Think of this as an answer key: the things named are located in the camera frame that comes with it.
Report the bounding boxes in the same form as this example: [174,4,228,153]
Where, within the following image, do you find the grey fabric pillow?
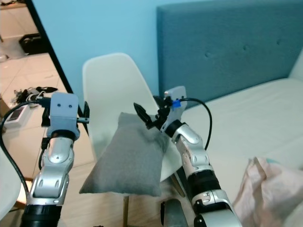
[80,112,169,197]

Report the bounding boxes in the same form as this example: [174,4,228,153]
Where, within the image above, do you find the white plastic shell chair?
[82,52,181,227]

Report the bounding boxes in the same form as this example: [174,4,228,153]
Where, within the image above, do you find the white bed pillow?
[289,61,303,82]

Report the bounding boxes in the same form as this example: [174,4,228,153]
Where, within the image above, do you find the white flat device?
[5,105,30,123]

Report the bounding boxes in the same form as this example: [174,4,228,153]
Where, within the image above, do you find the black slanted bar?
[161,168,200,227]

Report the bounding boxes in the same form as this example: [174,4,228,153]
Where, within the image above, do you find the white round table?
[0,156,24,221]

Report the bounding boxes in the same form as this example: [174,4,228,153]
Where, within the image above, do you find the blue-grey upholstered headboard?
[156,0,303,104]

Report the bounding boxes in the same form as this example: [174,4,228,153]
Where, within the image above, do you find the white mattress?
[180,77,303,190]

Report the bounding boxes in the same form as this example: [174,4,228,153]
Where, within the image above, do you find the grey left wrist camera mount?
[50,92,80,134]

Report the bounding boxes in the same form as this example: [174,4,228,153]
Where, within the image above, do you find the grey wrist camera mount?
[163,86,187,129]
[50,92,80,134]

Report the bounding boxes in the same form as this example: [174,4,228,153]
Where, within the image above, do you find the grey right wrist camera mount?
[163,86,187,129]

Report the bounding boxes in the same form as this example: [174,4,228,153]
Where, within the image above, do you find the tangled pile of cables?
[9,86,57,105]

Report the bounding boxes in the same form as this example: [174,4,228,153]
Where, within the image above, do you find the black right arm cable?
[180,97,213,152]

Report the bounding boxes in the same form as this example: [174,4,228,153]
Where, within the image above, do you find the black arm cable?
[0,98,52,201]
[180,97,213,152]

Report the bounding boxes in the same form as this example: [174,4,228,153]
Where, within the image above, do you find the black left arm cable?
[0,98,52,201]

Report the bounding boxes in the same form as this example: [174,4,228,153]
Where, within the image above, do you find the black door frame post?
[25,0,72,94]

